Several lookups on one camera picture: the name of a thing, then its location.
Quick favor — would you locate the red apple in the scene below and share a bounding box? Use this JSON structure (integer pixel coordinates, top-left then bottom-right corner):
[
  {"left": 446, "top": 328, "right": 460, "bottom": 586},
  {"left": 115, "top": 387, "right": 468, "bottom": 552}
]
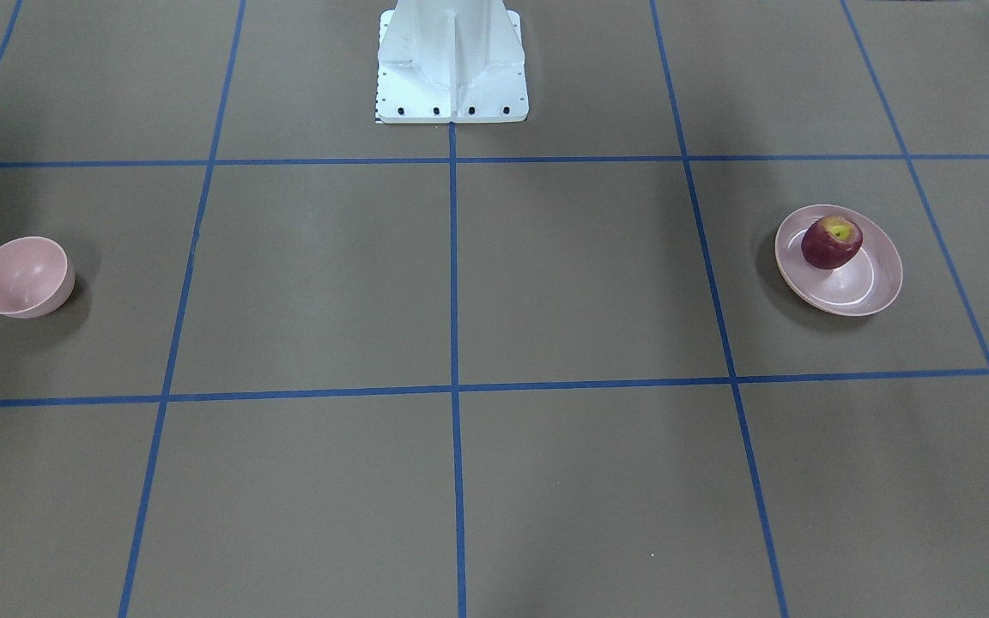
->
[{"left": 800, "top": 215, "right": 865, "bottom": 270}]

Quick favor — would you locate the pink bowl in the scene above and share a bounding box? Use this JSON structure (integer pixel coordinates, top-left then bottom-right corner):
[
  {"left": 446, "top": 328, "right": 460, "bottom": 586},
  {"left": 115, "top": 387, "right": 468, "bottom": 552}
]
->
[{"left": 0, "top": 236, "right": 76, "bottom": 319}]

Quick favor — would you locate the pink plate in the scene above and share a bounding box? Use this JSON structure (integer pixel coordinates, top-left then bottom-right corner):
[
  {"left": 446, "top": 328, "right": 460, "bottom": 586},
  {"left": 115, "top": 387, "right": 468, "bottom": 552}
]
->
[{"left": 774, "top": 204, "right": 903, "bottom": 317}]

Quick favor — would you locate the white pedestal base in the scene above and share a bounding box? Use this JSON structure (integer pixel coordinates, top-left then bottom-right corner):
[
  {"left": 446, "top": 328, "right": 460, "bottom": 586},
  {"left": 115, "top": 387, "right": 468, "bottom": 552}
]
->
[{"left": 374, "top": 1, "right": 530, "bottom": 124}]

